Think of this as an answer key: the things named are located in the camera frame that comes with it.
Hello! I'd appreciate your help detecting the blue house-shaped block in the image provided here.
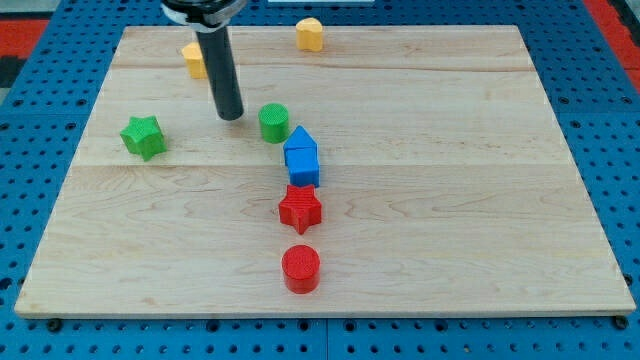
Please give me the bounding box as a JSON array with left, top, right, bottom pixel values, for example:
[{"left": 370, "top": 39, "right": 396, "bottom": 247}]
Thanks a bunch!
[{"left": 283, "top": 125, "right": 318, "bottom": 165}]

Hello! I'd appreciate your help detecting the green cylinder block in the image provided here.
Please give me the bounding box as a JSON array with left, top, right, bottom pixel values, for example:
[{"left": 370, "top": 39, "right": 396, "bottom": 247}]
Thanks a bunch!
[{"left": 258, "top": 103, "right": 289, "bottom": 144}]

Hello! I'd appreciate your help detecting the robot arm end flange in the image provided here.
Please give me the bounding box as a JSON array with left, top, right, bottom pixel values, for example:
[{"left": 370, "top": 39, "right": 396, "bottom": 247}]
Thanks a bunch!
[{"left": 161, "top": 0, "right": 248, "bottom": 33}]

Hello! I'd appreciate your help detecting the wooden board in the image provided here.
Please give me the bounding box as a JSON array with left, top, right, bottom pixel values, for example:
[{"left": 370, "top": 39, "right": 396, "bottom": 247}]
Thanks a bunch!
[{"left": 15, "top": 26, "right": 636, "bottom": 319}]

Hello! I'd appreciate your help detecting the yellow heart block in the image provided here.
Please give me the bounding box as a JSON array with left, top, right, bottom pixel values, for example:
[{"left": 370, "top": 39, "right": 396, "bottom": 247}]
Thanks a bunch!
[{"left": 295, "top": 17, "right": 324, "bottom": 52}]

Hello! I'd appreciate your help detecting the red star block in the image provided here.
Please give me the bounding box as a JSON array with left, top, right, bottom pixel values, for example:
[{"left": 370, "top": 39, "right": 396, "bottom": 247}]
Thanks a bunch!
[{"left": 278, "top": 184, "right": 322, "bottom": 235}]

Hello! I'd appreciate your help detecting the green star block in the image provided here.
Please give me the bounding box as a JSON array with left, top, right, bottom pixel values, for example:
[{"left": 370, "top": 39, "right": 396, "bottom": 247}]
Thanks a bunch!
[{"left": 120, "top": 115, "right": 167, "bottom": 161}]

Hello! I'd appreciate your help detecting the blue cube block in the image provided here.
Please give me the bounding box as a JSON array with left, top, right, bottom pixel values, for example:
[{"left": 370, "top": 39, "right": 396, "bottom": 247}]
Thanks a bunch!
[{"left": 285, "top": 148, "right": 320, "bottom": 187}]

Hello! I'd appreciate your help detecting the yellow block behind rod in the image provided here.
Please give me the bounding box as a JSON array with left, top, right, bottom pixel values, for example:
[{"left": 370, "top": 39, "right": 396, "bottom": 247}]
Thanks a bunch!
[{"left": 181, "top": 42, "right": 207, "bottom": 79}]

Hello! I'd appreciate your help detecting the red cylinder block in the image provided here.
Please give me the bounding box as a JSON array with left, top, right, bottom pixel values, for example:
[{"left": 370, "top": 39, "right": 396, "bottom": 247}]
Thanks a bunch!
[{"left": 281, "top": 245, "right": 321, "bottom": 294}]

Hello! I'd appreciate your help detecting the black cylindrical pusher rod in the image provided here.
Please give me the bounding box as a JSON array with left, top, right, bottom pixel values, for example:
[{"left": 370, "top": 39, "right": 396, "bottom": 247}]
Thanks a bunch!
[{"left": 197, "top": 27, "right": 244, "bottom": 121}]

